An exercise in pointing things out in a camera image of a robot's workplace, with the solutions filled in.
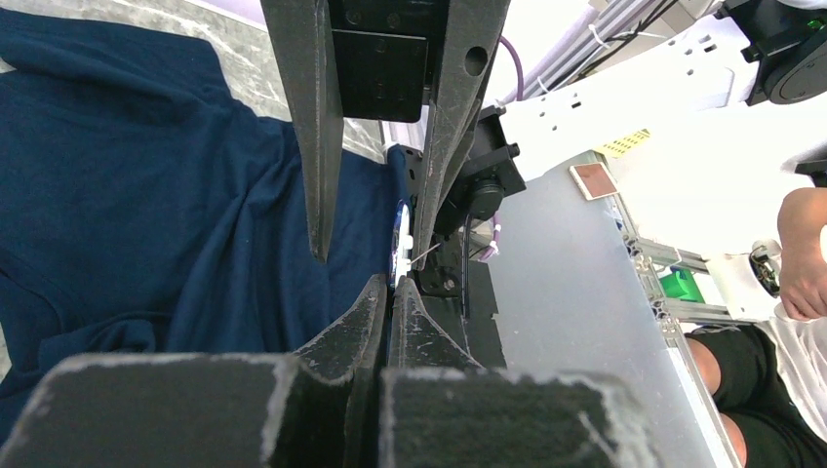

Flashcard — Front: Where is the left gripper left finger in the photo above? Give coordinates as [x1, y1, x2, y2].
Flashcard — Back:
[1, 275, 388, 467]

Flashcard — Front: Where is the round blue brooch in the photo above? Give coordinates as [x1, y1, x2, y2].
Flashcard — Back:
[388, 200, 418, 291]

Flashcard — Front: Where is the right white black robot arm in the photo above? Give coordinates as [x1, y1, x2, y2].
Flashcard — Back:
[262, 1, 826, 348]

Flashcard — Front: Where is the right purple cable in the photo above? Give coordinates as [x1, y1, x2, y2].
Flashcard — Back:
[478, 35, 526, 263]

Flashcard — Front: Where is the navy blue t-shirt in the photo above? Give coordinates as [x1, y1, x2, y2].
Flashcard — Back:
[1, 10, 408, 437]

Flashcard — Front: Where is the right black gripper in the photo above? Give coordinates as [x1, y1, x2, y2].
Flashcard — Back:
[259, 0, 528, 370]

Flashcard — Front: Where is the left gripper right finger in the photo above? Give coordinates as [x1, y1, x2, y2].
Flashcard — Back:
[377, 278, 659, 467]

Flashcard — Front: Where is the seated person in background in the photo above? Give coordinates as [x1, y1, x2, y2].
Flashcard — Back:
[686, 187, 826, 467]

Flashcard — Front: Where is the aluminium rail frame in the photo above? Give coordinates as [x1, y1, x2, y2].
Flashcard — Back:
[609, 194, 739, 467]

